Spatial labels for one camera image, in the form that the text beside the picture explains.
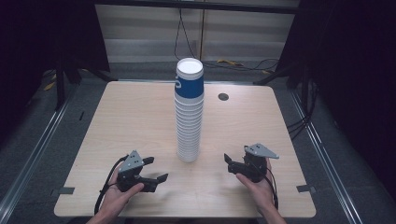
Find bundle of black cables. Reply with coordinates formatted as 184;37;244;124
286;77;319;142

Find stack of nested paper cups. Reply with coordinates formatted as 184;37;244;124
173;92;205;163

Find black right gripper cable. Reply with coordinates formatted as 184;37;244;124
248;161;279;210

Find black metal stand leg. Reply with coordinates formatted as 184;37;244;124
252;63;302;86

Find metal floor rail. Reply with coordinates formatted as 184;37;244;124
0;83;79;217
289;89;368;224

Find black floor cable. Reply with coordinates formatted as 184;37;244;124
202;58;280;72

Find black hanging cable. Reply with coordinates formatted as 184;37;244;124
173;8;206;63

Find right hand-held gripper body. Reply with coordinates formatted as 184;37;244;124
228;143;280;184

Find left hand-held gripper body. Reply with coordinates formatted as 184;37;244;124
116;149;159;193

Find black curtain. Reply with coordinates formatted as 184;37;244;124
0;0;110;147
275;0;396;200

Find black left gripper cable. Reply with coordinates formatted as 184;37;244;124
93;154;130;216

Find person's left hand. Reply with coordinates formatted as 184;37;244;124
98;167;146;217

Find black metal stand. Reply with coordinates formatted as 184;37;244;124
54;60;82;110

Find person's right hand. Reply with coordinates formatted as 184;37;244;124
235;158;278;214

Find black horizontal bar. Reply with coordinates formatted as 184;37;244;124
92;0;301;15

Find grey tape strip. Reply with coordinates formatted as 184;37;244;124
295;184;317;193
50;187;76;196

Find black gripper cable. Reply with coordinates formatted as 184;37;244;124
93;154;130;216
248;161;279;210

